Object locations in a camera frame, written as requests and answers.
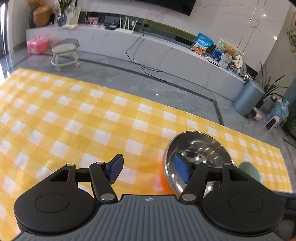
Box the orange steel bowl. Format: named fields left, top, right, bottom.
left=162, top=131, right=234, bottom=196

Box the green ceramic bowl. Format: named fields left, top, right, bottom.
left=238, top=162, right=263, bottom=184

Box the yellow white checkered tablecloth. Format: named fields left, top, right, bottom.
left=1, top=68, right=292, bottom=240

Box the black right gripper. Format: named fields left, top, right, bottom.
left=274, top=191, right=296, bottom=240

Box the grey blue trash bin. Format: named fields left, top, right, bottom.
left=233, top=79, right=265, bottom=116

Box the blue plastic bag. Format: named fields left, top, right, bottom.
left=267, top=99, right=289, bottom=128

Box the green potted plant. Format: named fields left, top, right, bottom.
left=255, top=62, right=289, bottom=109

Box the long white tv cabinet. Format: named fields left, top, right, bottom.
left=26, top=25, right=244, bottom=100

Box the teddy bear toy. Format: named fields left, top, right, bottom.
left=223, top=44, right=236, bottom=58

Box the grey round stool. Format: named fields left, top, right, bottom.
left=51, top=38, right=80, bottom=72

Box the blue snack bag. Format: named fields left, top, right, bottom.
left=190, top=33, right=214, bottom=56

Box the pink plastic case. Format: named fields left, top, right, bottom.
left=27, top=36, right=49, bottom=55

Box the white wifi router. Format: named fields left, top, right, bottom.
left=115, top=16, right=138, bottom=34

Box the blue glass vase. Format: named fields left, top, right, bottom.
left=57, top=13, right=67, bottom=27

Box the black power cable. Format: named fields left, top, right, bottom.
left=125, top=22, right=170, bottom=83

